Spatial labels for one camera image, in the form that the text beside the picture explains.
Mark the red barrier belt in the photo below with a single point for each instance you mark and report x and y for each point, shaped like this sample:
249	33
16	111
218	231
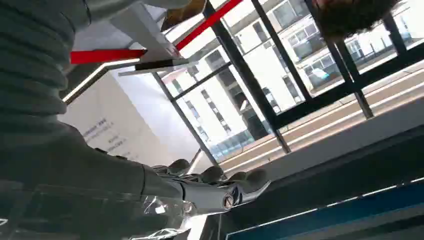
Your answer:
106	56

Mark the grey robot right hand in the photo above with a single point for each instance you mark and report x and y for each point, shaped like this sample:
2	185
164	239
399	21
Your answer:
82	192

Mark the black window frame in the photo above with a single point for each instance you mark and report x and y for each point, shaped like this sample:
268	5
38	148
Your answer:
251	82

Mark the person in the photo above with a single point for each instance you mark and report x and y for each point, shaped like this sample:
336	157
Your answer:
348	16

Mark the robot right arm silver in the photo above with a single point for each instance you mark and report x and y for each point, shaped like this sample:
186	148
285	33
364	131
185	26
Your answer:
30	59

